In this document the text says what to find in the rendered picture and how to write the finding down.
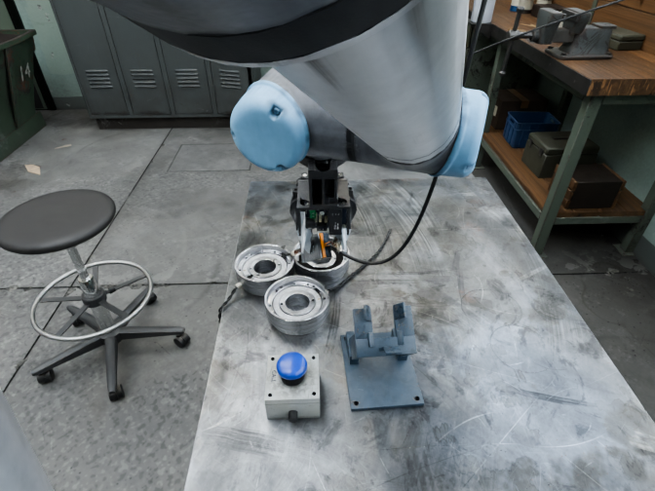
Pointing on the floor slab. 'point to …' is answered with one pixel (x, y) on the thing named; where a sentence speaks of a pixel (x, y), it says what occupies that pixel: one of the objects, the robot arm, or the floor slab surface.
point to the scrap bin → (17, 91)
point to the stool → (105, 333)
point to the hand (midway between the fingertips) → (324, 243)
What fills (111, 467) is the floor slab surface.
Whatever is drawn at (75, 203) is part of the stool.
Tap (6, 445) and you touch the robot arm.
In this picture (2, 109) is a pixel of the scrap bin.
